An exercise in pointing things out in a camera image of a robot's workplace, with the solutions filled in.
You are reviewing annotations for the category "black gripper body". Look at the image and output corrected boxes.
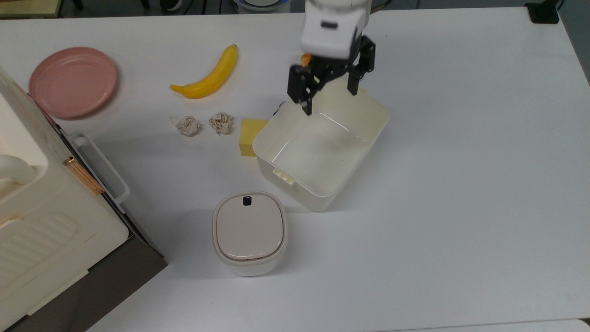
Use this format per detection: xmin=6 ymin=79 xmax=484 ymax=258
xmin=312 ymin=54 xmax=359 ymax=79

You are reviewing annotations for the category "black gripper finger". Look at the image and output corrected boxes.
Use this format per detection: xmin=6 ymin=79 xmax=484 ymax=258
xmin=287 ymin=65 xmax=324 ymax=116
xmin=347 ymin=36 xmax=376 ymax=96

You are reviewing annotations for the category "cream plastic box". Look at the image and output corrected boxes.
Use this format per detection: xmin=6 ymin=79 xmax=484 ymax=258
xmin=252 ymin=85 xmax=390 ymax=213

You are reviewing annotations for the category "yellow foam cube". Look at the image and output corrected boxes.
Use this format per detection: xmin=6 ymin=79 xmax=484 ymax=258
xmin=239 ymin=119 xmax=271 ymax=158

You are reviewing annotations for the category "crumpled paper ball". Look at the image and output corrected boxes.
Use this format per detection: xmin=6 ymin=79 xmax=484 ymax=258
xmin=171 ymin=115 xmax=202 ymax=138
xmin=209 ymin=112 xmax=234 ymax=136

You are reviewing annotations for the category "yellow toy banana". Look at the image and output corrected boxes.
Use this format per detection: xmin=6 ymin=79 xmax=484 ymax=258
xmin=170 ymin=44 xmax=239 ymax=100

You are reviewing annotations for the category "cream lidded trash can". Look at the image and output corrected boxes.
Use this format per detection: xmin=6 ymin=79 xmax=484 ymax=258
xmin=212 ymin=191 xmax=289 ymax=277

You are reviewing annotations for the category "black stand base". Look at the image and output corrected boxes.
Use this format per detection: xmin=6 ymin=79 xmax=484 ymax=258
xmin=525 ymin=2 xmax=561 ymax=24

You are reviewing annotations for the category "pink plate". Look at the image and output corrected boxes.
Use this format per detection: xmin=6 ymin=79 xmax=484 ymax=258
xmin=29 ymin=47 xmax=118 ymax=120

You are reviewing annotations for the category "copper latch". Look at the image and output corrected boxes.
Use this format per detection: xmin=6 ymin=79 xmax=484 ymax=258
xmin=62 ymin=156 xmax=105 ymax=196

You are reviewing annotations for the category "wooden desk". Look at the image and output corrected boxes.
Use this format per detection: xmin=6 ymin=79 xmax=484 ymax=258
xmin=0 ymin=0 xmax=64 ymax=19

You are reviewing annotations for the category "white drawer handle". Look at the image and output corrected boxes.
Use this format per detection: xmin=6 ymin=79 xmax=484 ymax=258
xmin=67 ymin=132 xmax=131 ymax=214

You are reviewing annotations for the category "cream storage box with handles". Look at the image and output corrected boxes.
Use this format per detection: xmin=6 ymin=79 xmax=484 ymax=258
xmin=0 ymin=67 xmax=130 ymax=319

